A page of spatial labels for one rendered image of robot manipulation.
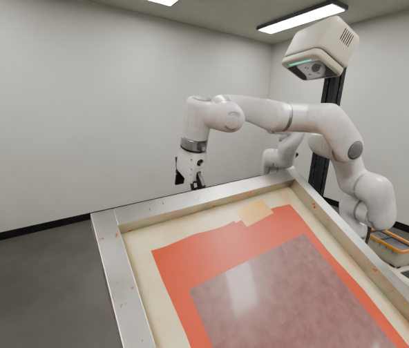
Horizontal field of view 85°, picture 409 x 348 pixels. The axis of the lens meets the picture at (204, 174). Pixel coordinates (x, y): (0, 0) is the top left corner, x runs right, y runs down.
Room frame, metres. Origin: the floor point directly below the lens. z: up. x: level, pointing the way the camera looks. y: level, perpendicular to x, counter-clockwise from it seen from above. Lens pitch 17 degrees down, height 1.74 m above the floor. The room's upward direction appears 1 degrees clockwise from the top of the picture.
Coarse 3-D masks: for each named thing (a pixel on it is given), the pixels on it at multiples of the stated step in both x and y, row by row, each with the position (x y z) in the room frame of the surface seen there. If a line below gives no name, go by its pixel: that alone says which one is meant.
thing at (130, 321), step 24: (192, 192) 0.47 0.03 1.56; (216, 192) 0.49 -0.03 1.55; (240, 192) 0.52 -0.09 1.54; (264, 192) 0.58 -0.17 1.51; (312, 192) 0.60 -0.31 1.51; (96, 216) 0.35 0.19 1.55; (120, 216) 0.37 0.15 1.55; (144, 216) 0.38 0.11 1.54; (168, 216) 0.41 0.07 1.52; (336, 216) 0.55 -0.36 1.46; (96, 240) 0.32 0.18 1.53; (120, 240) 0.33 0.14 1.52; (336, 240) 0.51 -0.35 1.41; (360, 240) 0.49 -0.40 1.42; (120, 264) 0.29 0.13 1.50; (360, 264) 0.46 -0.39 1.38; (384, 264) 0.45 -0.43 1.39; (120, 288) 0.27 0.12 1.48; (384, 288) 0.42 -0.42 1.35; (120, 312) 0.24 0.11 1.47; (144, 312) 0.25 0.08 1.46; (408, 312) 0.38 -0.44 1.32; (120, 336) 0.22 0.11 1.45; (144, 336) 0.22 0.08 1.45
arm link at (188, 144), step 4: (184, 140) 0.59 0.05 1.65; (188, 140) 0.59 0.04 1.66; (180, 144) 0.61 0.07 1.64; (184, 144) 0.60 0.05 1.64; (188, 144) 0.59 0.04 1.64; (192, 144) 0.59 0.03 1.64; (196, 144) 0.59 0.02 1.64; (200, 144) 0.59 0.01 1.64; (204, 144) 0.60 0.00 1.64; (188, 148) 0.59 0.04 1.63; (192, 148) 0.59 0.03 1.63; (196, 148) 0.59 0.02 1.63; (200, 148) 0.58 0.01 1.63; (204, 148) 0.58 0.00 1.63
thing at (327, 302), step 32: (256, 224) 0.48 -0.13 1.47; (288, 224) 0.51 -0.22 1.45; (288, 256) 0.43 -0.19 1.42; (320, 256) 0.46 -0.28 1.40; (288, 288) 0.37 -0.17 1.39; (320, 288) 0.39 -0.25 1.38; (352, 288) 0.41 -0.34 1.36; (320, 320) 0.33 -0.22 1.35; (352, 320) 0.34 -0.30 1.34; (384, 320) 0.36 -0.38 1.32
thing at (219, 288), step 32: (160, 256) 0.35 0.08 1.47; (192, 256) 0.37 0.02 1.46; (224, 256) 0.39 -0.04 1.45; (256, 256) 0.41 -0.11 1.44; (192, 288) 0.32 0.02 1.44; (224, 288) 0.33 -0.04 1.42; (256, 288) 0.35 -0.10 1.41; (192, 320) 0.28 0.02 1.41; (224, 320) 0.29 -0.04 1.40; (256, 320) 0.30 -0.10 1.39; (288, 320) 0.31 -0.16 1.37
